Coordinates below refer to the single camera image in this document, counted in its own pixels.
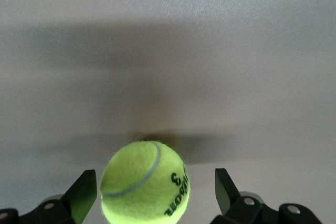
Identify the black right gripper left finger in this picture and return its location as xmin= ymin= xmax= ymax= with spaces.
xmin=0 ymin=169 xmax=98 ymax=224

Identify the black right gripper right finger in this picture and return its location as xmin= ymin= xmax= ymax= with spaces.
xmin=211 ymin=167 xmax=323 ymax=224

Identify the yellow tennis ball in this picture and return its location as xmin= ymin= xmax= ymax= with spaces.
xmin=99 ymin=140 xmax=191 ymax=224

